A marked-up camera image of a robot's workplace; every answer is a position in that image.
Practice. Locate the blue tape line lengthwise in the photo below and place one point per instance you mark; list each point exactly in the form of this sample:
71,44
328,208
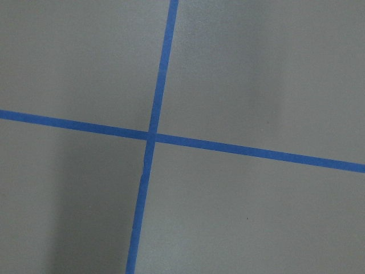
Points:
151,137

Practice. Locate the blue tape line crosswise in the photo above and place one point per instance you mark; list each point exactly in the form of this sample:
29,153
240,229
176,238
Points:
182,141

